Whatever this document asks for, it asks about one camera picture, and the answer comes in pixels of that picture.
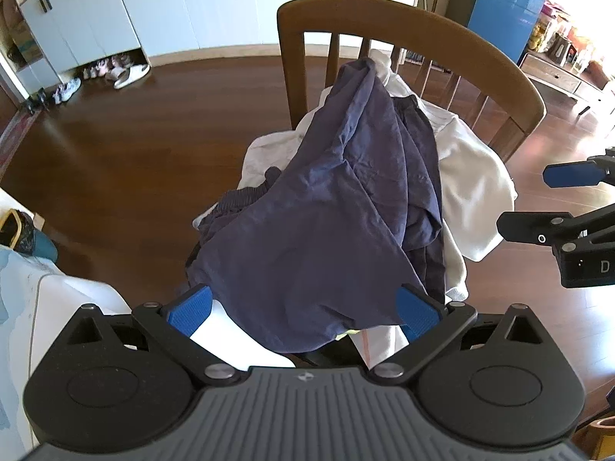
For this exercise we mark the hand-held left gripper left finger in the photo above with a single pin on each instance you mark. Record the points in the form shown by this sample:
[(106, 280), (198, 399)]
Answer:
[(190, 309)]

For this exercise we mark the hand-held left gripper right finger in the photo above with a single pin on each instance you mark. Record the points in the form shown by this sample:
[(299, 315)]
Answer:
[(415, 314)]

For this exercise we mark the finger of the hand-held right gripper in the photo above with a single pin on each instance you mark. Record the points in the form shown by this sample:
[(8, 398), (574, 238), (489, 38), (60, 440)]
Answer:
[(569, 174), (528, 228)]

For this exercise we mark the navy blue shorts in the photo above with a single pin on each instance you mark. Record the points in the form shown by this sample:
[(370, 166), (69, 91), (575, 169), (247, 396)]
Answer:
[(317, 211)]

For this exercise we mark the yellow-green cloth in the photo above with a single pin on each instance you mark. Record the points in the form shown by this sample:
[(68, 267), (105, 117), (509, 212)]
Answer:
[(349, 332)]

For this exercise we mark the white shirt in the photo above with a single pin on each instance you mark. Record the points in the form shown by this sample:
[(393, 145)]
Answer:
[(473, 187)]

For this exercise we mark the low wooden cabinet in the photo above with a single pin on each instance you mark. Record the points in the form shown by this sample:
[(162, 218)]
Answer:
[(557, 77)]

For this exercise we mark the wooden chair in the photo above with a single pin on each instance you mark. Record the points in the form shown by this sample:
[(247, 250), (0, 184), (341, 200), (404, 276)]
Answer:
[(499, 77)]

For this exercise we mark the toys on cabinet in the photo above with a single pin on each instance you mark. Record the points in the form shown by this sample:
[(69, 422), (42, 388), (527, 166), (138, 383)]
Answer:
[(562, 33)]

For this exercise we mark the brown wooden object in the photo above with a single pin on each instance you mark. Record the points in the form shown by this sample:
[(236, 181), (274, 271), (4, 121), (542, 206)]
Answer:
[(598, 437)]

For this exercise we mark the blue cabinet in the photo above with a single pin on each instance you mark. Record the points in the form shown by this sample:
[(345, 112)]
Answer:
[(509, 9)]

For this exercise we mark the dark bag with yellow trim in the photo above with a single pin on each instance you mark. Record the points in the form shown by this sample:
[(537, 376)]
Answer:
[(12, 233)]

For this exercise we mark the pair of white slippers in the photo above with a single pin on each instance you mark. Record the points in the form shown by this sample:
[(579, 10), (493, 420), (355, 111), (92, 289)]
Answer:
[(130, 76)]

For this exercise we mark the red doormat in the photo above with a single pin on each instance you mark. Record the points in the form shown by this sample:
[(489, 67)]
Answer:
[(14, 134)]

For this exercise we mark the pair of white sneakers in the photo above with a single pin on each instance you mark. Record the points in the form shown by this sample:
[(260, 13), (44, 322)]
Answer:
[(67, 90)]

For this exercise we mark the pair of pink shoes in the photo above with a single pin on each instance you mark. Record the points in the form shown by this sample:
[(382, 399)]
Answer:
[(108, 65)]

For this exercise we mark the pair of dark shoes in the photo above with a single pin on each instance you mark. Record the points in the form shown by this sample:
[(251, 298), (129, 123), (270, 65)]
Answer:
[(36, 101)]

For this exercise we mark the white wardrobe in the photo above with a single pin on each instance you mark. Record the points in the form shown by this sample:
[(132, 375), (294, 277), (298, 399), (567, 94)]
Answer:
[(230, 5)]

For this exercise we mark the white shoe cabinet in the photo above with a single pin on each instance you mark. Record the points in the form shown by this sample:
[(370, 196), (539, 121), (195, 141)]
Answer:
[(72, 24)]

